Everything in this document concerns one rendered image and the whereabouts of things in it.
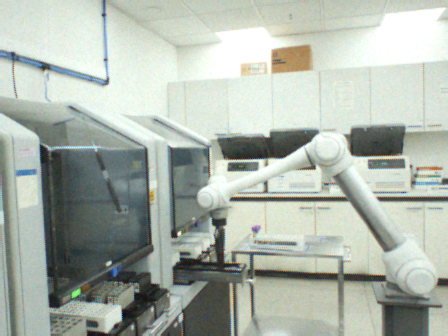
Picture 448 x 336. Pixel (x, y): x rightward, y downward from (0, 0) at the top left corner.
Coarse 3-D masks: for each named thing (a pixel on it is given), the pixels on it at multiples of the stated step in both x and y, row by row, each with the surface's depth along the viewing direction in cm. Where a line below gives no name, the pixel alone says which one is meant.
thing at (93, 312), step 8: (72, 304) 136; (80, 304) 135; (88, 304) 135; (96, 304) 135; (104, 304) 134; (56, 312) 129; (64, 312) 129; (72, 312) 129; (80, 312) 129; (88, 312) 128; (96, 312) 129; (104, 312) 128; (112, 312) 128; (120, 312) 132; (88, 320) 135; (96, 320) 125; (104, 320) 124; (112, 320) 127; (120, 320) 132; (88, 328) 126; (96, 328) 125; (104, 328) 124; (112, 328) 127
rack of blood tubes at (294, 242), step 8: (264, 240) 230; (272, 240) 219; (280, 240) 217; (288, 240) 216; (296, 240) 215; (256, 248) 222; (264, 248) 220; (272, 248) 219; (280, 248) 218; (288, 248) 216; (296, 248) 215
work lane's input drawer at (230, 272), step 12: (180, 264) 199; (192, 264) 201; (204, 264) 200; (216, 264) 199; (228, 264) 197; (240, 264) 193; (180, 276) 191; (192, 276) 190; (204, 276) 188; (216, 276) 186; (228, 276) 185; (240, 276) 183
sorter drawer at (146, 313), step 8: (144, 304) 146; (136, 312) 139; (144, 312) 142; (152, 312) 148; (136, 320) 136; (144, 320) 141; (152, 320) 147; (136, 328) 136; (144, 328) 141; (152, 328) 142
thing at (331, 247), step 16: (304, 240) 237; (320, 240) 236; (336, 240) 234; (288, 256) 210; (304, 256) 208; (320, 256) 205; (336, 256) 203; (256, 320) 253; (272, 320) 252; (288, 320) 251; (304, 320) 250; (320, 320) 249
